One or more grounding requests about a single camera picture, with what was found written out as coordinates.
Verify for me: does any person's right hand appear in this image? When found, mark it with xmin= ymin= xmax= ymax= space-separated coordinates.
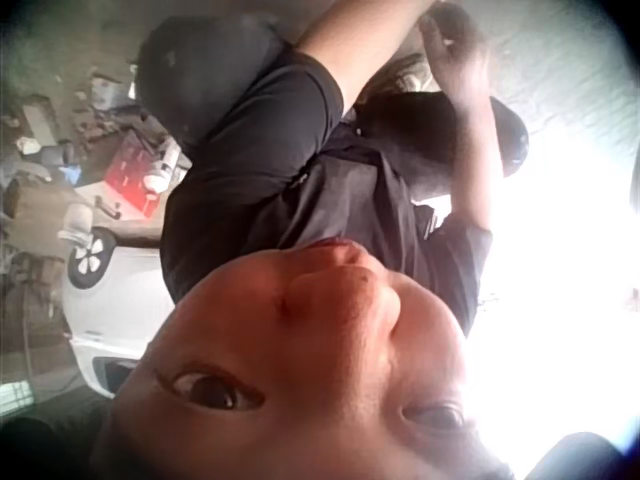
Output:
xmin=416 ymin=12 xmax=494 ymax=114

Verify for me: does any red plastic crate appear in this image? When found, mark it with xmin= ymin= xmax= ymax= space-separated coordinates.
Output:
xmin=102 ymin=129 xmax=167 ymax=220

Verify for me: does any heap of workshop clutter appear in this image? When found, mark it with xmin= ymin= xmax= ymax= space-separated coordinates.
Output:
xmin=0 ymin=69 xmax=151 ymax=251

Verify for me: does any white car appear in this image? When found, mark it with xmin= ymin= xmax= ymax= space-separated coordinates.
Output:
xmin=59 ymin=225 xmax=177 ymax=401

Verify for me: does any white plastic bottle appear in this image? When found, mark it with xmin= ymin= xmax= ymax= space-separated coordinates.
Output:
xmin=142 ymin=138 xmax=182 ymax=195

